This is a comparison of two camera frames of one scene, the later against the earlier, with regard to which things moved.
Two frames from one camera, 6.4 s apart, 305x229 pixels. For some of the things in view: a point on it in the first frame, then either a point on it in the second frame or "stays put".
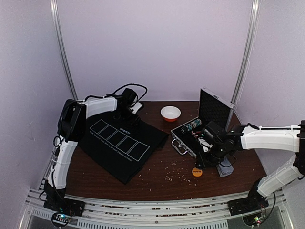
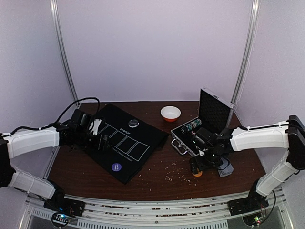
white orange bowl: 170,113 stays put
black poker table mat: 123,148 stays put
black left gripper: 133,121 to 101,145
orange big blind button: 197,172 stays put
